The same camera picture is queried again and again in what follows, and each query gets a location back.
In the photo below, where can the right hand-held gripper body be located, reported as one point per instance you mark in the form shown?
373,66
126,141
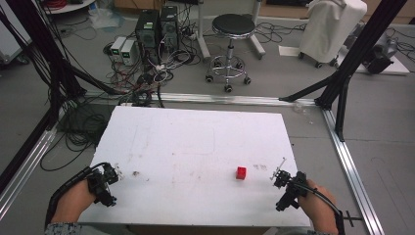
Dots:
292,194

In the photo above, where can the white power supply unit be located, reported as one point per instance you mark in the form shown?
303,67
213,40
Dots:
128,52
117,47

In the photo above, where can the black device on white board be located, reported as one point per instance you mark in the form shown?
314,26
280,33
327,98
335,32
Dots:
380,58

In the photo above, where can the white round table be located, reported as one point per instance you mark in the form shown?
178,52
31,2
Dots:
70,6

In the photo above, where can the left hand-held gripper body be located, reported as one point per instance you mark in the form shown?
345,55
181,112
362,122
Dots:
101,189

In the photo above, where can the black computer tower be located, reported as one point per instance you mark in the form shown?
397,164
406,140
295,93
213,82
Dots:
169,27
147,32

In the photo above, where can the aluminium floor rail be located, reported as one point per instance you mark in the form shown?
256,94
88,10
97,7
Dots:
352,176
23,176
228,99

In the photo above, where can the person's left hand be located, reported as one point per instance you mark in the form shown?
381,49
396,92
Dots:
73,204

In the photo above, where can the white covered cart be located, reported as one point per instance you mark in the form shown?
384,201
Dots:
329,26

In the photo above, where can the person's right hand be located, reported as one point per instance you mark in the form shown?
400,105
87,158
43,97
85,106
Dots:
318,207

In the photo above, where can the white desk leg frame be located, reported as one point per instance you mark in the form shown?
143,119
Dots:
204,39

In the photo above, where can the red cube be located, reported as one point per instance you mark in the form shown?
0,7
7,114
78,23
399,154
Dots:
241,173

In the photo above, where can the black round stool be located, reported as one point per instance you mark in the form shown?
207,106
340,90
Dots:
233,26

